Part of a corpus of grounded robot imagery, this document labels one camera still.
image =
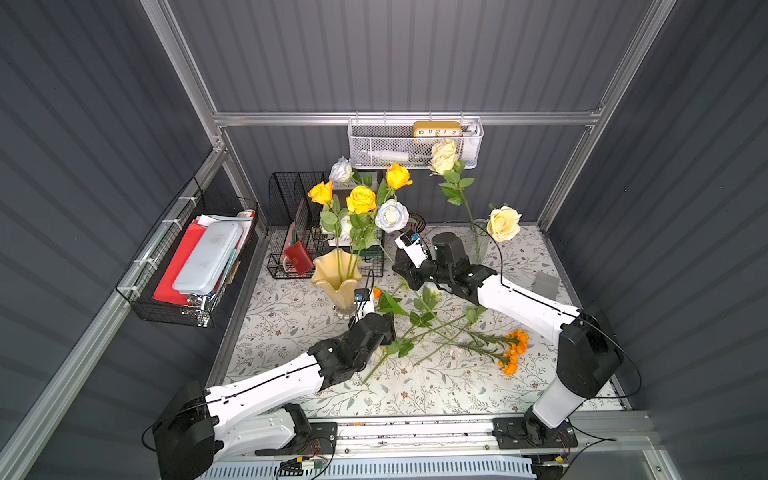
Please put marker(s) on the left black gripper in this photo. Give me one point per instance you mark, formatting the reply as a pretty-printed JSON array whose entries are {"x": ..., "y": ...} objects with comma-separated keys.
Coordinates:
[{"x": 377, "y": 327}]

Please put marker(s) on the yellow wavy glass vase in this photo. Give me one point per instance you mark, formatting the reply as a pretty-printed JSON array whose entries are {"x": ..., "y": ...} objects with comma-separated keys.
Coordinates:
[{"x": 342, "y": 297}]

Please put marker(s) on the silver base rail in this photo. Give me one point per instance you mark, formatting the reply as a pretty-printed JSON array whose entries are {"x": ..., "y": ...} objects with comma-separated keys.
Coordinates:
[{"x": 441, "y": 446}]

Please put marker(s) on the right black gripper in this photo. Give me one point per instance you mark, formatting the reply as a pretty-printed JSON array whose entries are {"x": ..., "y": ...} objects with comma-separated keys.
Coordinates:
[{"x": 410, "y": 264}]

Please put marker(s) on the cream rose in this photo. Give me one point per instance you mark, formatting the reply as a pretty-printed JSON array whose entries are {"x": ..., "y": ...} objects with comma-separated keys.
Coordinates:
[
  {"x": 502, "y": 223},
  {"x": 444, "y": 147},
  {"x": 453, "y": 184}
]

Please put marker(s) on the black wire desk organizer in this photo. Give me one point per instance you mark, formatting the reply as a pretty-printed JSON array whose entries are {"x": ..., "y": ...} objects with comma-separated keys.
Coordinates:
[{"x": 294, "y": 217}]

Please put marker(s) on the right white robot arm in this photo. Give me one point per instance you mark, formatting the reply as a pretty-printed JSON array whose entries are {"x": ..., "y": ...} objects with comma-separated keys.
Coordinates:
[{"x": 587, "y": 352}]

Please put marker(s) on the grey packet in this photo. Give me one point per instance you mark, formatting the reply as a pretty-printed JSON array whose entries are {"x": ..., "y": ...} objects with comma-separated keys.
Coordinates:
[{"x": 546, "y": 285}]

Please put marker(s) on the red leather wallet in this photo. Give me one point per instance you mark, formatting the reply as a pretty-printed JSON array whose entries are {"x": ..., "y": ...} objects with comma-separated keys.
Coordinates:
[{"x": 296, "y": 259}]

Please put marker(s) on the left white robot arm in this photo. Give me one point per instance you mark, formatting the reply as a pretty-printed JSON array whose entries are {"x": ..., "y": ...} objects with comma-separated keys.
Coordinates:
[{"x": 258, "y": 396}]

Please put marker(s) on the red folder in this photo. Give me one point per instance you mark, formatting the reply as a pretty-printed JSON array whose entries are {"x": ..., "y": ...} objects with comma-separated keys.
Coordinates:
[{"x": 165, "y": 292}]

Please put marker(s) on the purple ribbed glass vase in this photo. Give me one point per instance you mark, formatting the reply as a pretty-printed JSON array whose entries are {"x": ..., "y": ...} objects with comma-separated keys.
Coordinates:
[{"x": 415, "y": 223}]

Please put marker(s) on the floral patterned table mat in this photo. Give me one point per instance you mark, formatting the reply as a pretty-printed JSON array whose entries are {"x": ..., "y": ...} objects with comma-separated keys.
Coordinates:
[{"x": 285, "y": 317}]

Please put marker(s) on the light blue flat case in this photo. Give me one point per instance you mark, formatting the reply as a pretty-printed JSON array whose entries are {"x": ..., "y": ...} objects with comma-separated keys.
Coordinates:
[{"x": 206, "y": 263}]

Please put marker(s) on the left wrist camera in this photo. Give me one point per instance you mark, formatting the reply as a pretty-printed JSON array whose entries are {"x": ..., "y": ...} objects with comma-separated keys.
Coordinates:
[{"x": 364, "y": 302}]

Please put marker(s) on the black wire side basket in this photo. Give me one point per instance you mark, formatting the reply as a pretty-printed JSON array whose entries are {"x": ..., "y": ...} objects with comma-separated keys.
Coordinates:
[{"x": 201, "y": 204}]

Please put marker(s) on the orange rose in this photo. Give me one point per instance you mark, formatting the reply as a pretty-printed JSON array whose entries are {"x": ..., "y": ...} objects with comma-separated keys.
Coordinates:
[
  {"x": 321, "y": 192},
  {"x": 362, "y": 206},
  {"x": 396, "y": 177}
]

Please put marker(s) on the clear glass vase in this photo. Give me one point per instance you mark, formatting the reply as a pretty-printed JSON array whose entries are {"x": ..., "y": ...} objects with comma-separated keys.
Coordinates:
[{"x": 480, "y": 240}]

